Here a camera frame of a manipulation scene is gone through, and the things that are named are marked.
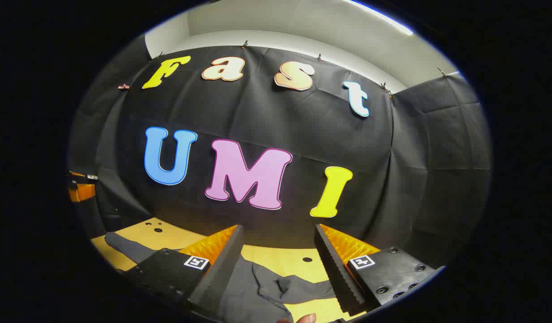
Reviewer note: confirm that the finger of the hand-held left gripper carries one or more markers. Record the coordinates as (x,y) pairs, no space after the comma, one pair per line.
(82,193)

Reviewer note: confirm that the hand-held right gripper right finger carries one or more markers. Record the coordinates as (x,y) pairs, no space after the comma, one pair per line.
(336,269)

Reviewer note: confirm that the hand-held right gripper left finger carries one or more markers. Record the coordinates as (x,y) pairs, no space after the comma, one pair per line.
(222,269)

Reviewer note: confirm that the grey collared shirt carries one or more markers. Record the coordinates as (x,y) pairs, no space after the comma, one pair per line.
(247,296)

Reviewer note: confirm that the black backdrop cloth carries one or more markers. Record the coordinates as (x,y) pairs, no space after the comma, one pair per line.
(303,134)

